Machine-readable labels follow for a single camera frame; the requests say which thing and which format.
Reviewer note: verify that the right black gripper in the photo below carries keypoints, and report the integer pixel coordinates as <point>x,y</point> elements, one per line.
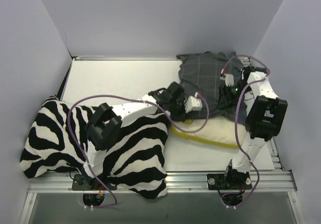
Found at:
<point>226,96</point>

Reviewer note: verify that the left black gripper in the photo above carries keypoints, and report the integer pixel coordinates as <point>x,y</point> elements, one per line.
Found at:
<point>181,112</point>

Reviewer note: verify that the white pillow with yellow edge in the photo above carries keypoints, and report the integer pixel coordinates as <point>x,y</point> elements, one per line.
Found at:
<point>218,131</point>

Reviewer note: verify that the dark grey checked pillowcase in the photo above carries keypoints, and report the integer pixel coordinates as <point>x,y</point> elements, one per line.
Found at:
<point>200,72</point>

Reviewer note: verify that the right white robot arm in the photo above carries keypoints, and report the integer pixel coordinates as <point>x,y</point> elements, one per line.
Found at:
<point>263,121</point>

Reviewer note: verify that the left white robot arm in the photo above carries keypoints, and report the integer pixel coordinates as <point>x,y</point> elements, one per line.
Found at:
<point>128,140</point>

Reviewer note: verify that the zebra striped cushion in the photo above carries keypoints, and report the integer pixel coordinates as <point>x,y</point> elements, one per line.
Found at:
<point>57,142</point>

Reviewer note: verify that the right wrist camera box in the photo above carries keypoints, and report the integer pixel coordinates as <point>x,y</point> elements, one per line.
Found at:
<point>228,79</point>

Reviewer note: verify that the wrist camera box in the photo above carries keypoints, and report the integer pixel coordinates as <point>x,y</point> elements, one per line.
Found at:
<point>193,104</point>
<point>228,79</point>

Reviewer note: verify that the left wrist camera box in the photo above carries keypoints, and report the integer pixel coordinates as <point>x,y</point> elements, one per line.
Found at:
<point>193,104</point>

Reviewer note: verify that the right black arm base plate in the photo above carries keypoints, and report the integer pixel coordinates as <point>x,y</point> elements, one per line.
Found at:
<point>235,182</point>

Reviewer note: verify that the aluminium rail frame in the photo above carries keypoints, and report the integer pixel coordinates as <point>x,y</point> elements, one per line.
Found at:
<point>92,83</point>

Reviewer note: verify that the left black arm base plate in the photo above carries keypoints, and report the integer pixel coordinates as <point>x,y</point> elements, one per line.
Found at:
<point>81,184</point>

